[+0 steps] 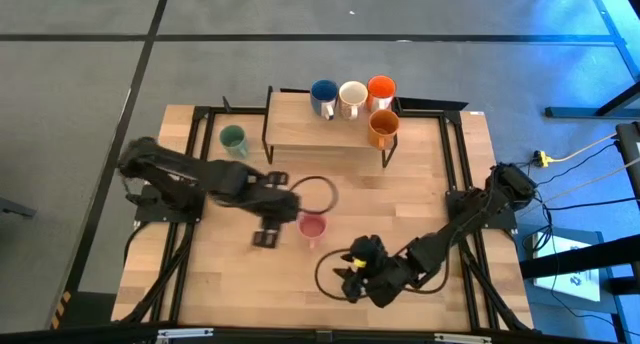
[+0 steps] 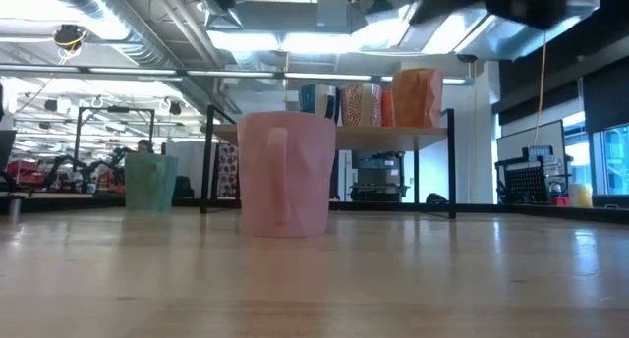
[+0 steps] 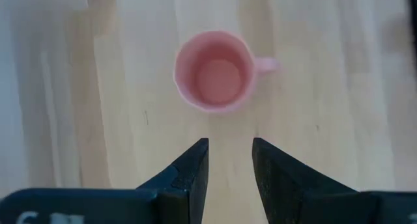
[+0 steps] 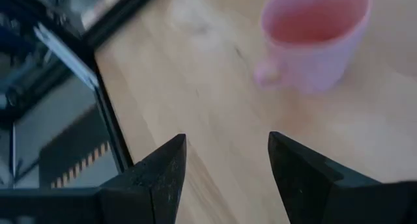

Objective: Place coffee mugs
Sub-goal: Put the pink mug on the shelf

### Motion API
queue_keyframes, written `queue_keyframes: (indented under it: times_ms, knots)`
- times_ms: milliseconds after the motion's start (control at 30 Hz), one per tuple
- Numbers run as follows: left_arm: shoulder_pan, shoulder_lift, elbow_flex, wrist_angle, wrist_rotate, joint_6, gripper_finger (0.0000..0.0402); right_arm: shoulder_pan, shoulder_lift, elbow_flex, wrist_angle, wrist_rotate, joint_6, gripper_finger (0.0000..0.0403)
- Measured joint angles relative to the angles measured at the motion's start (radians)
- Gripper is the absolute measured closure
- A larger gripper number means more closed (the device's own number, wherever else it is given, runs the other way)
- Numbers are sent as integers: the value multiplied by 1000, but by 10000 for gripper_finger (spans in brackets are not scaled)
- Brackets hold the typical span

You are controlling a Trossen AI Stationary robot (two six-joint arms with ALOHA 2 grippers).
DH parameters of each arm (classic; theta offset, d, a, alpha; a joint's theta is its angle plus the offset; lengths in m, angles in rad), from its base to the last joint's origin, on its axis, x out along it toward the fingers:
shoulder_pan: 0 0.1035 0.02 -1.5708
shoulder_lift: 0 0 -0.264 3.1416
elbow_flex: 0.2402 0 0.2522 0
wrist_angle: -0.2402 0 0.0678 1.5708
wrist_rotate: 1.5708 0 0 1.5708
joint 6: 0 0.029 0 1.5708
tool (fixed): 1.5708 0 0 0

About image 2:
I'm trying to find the pink mug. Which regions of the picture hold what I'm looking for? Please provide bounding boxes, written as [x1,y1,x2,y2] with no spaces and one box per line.
[236,110,338,239]

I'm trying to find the blue white mug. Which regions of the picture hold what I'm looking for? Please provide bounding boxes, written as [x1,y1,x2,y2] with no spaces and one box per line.
[298,84,342,125]

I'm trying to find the cream mug with orange pattern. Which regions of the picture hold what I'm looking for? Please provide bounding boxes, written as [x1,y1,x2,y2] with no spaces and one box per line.
[340,82,383,128]

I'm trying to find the orange white striped mug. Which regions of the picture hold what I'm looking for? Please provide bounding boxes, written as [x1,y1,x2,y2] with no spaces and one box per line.
[380,88,396,128]

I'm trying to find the orange faceted mug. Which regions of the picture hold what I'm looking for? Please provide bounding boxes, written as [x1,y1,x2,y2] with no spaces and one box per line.
[391,67,444,129]

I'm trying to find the grey machine cabinet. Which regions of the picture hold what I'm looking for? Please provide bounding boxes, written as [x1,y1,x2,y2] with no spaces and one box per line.
[349,149,410,204]

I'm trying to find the wooden shelf with black legs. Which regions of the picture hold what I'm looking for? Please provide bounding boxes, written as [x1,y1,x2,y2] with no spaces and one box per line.
[200,104,457,220]

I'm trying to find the long ceiling light bar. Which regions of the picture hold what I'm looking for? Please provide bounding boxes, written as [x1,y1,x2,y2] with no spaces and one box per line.
[0,62,476,86]

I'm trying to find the patterned panel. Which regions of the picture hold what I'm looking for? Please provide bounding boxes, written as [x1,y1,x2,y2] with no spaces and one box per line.
[215,141,241,199]

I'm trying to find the green mug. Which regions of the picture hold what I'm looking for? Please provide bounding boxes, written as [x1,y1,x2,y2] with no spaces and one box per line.
[123,153,180,212]

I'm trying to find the white partition panel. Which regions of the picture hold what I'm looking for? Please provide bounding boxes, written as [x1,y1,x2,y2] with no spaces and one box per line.
[495,119,566,163]

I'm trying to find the black pegboard rack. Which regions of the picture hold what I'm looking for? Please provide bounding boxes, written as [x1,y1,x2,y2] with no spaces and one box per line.
[494,144,574,205]

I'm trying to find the yellow container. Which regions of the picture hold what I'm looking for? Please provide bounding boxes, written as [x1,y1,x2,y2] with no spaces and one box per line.
[568,182,595,209]

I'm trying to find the black monitor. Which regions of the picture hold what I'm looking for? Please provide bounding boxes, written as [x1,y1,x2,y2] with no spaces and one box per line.
[0,129,17,172]

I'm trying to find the black metal table frame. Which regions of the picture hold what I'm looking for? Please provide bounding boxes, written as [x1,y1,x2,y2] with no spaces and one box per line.
[0,193,629,226]

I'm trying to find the black rig frame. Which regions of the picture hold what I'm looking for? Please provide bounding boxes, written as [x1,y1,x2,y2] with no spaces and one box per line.
[76,105,156,155]

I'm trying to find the hanging yellow cable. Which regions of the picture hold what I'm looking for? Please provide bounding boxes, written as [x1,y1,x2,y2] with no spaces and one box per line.
[533,30,548,146]

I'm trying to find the ceiling cable reel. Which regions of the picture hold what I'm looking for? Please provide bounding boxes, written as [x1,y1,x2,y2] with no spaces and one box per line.
[52,23,88,53]

